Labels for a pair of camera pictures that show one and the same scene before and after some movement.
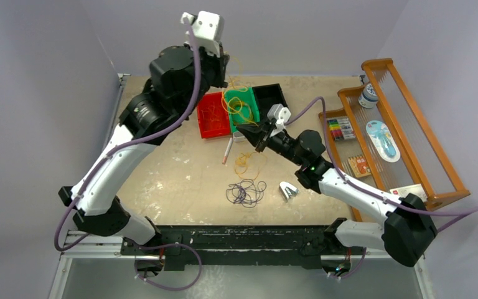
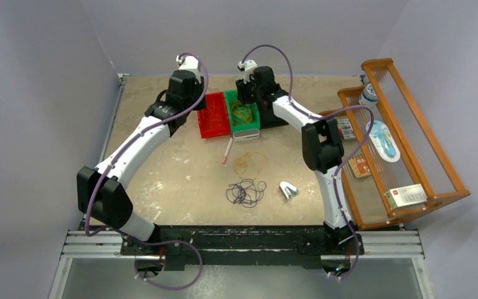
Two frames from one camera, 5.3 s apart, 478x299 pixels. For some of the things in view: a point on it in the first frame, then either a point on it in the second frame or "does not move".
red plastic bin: (213, 116) does not move
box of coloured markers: (341, 129) does not move
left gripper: (220, 63) -> (198, 87)
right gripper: (255, 135) -> (243, 90)
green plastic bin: (242, 107) does not move
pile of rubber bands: (246, 192) does not move
